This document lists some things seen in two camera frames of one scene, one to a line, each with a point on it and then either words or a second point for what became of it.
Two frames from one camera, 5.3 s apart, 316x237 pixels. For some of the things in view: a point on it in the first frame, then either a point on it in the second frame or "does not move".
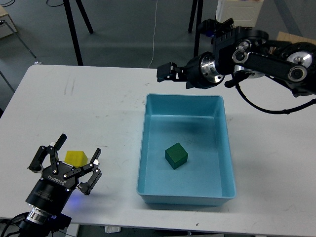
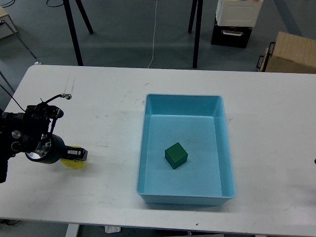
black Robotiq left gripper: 51,193 → 59,149
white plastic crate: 244,13 does not move
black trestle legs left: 72,27 does not move
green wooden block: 176,155 does not move
